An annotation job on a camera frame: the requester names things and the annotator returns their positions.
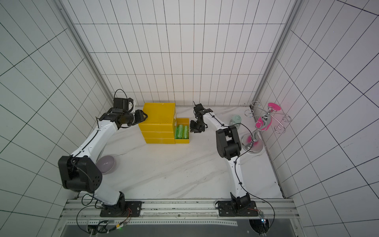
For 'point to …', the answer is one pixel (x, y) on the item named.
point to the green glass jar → (236, 120)
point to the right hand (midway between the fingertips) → (194, 127)
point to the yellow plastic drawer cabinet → (160, 126)
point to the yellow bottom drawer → (184, 122)
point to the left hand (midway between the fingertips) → (145, 119)
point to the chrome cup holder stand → (249, 143)
